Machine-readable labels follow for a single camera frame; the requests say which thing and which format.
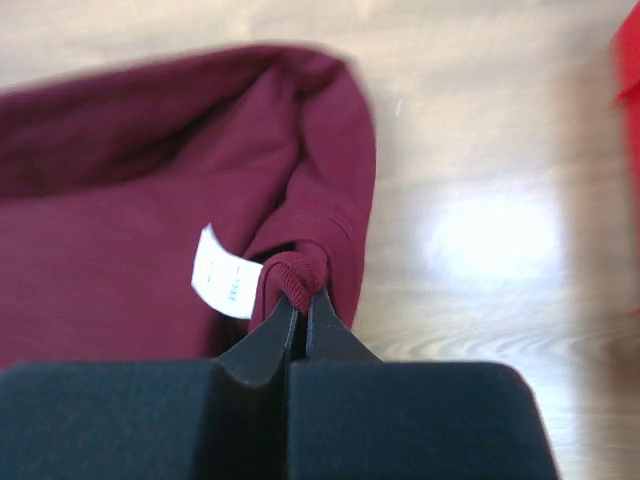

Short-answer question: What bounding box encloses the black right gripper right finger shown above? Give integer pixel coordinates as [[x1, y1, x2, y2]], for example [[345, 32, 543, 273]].
[[286, 293, 558, 479]]

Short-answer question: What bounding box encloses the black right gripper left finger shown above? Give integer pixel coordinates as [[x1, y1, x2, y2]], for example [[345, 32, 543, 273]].
[[1, 300, 299, 479]]

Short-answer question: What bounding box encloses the maroon t shirt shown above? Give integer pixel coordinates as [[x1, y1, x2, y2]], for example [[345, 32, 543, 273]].
[[1, 45, 376, 366]]

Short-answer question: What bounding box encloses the red plastic bin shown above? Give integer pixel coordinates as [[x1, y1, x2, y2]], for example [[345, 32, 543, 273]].
[[612, 0, 640, 109]]

